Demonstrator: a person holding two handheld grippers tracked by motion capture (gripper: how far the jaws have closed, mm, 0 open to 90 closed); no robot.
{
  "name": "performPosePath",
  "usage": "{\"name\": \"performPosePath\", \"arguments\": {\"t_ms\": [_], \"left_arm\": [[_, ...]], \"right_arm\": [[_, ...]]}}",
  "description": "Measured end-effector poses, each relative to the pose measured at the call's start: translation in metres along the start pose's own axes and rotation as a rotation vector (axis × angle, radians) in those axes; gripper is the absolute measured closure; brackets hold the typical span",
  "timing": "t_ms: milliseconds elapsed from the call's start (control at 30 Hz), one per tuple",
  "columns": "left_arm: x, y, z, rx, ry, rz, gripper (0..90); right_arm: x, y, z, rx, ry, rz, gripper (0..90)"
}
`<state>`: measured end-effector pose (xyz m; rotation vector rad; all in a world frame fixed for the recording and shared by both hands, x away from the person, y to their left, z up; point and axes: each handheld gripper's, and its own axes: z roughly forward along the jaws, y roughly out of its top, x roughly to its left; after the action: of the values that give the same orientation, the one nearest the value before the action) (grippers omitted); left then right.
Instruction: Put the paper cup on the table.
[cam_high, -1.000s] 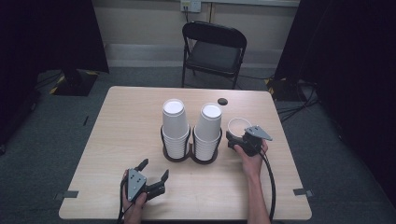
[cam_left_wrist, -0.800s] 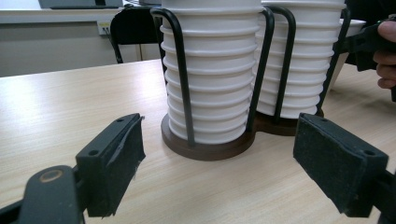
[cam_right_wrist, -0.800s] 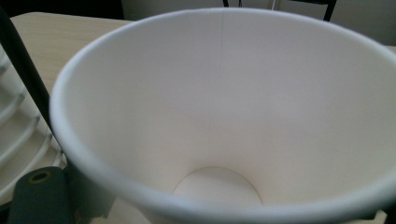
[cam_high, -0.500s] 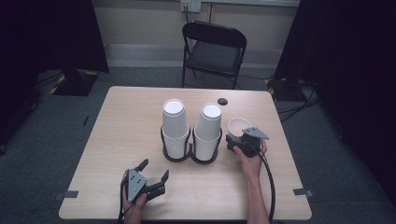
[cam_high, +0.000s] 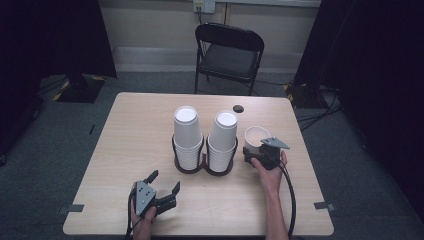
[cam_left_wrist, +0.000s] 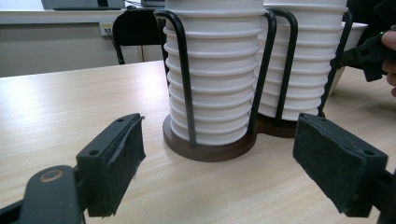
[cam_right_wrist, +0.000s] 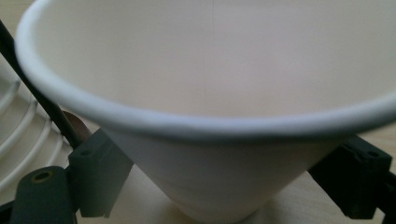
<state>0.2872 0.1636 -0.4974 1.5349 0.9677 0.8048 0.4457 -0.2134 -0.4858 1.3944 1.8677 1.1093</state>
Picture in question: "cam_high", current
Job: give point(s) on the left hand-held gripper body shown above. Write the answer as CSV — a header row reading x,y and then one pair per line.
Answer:
x,y
146,198

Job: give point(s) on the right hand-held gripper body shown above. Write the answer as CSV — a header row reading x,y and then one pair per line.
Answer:
x,y
270,156

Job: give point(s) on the single white paper cup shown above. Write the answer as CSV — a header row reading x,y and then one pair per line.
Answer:
x,y
255,136

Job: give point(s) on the stack of white paper cups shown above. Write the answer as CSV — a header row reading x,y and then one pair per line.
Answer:
x,y
222,141
186,136

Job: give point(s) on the black double cup holder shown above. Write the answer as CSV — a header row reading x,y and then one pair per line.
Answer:
x,y
204,168

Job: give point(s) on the person's right hand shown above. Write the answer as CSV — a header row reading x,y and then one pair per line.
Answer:
x,y
271,178

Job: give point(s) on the person's left hand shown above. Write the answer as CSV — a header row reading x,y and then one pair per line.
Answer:
x,y
143,225

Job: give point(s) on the black round table grommet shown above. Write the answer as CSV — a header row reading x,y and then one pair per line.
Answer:
x,y
238,108

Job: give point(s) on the black stand base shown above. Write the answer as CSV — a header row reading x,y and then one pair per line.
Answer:
x,y
80,88
301,95

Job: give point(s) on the grey floor tape strip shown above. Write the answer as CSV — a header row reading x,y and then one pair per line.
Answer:
x,y
324,206
71,208

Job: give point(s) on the black folding chair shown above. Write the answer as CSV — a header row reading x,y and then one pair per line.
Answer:
x,y
230,60

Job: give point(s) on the dark curtain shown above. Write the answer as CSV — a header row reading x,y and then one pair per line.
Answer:
x,y
43,50
376,73

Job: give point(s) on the white wall socket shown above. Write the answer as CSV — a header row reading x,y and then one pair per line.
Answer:
x,y
204,6

